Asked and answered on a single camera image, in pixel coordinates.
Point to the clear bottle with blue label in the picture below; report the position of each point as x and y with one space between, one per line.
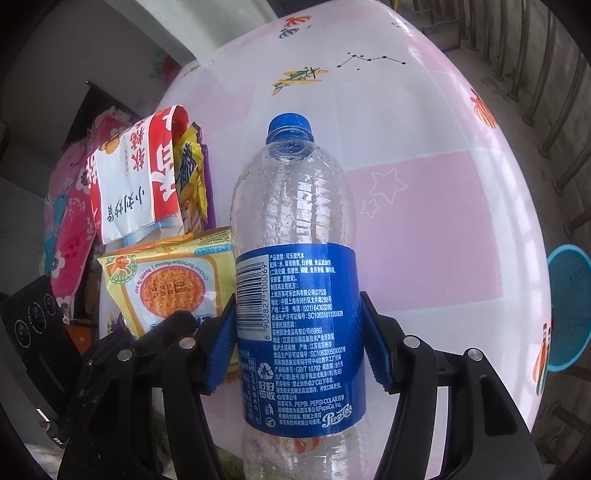
295 323

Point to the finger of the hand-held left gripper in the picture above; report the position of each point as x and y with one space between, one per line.
166 323

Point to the blue plastic basket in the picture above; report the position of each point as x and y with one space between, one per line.
572 304

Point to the printed pink white tablecloth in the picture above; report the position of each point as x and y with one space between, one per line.
415 230

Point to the orange yellow noodle packet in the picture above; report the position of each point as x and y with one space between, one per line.
171 281

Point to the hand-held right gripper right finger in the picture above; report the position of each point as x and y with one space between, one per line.
376 350

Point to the purple yellow noodle packet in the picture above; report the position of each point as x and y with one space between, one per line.
191 194

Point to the metal balcony railing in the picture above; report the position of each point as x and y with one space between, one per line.
565 97

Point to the metal dustpan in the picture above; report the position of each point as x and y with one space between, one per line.
443 37

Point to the red and white snack packet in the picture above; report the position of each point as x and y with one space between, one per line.
134 194

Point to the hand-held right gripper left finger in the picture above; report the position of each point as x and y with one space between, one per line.
224 341

